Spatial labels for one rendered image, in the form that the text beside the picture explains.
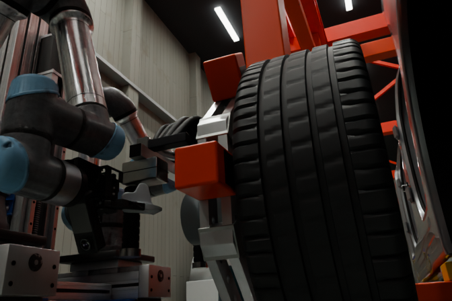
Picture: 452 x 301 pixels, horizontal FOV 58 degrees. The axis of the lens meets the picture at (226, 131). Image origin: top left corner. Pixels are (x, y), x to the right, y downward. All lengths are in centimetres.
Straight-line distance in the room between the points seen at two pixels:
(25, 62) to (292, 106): 103
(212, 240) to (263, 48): 106
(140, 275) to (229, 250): 61
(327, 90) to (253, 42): 102
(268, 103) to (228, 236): 23
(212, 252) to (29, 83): 40
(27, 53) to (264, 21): 89
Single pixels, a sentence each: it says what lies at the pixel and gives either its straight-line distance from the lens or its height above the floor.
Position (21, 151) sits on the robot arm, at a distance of 65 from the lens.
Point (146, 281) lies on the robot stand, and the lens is 126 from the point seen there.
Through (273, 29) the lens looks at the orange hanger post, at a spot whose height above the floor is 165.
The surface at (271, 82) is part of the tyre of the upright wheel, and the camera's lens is 72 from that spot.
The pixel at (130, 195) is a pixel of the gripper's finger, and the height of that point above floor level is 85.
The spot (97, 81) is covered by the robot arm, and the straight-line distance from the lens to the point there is 85.
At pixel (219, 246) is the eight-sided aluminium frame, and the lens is 69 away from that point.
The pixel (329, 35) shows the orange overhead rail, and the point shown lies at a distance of 464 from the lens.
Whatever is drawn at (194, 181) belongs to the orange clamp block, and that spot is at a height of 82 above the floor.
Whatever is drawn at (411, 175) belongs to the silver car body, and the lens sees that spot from 223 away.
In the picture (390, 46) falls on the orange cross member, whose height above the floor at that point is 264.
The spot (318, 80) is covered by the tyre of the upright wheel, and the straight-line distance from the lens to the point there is 69.
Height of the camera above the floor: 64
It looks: 24 degrees up
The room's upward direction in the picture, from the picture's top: 3 degrees counter-clockwise
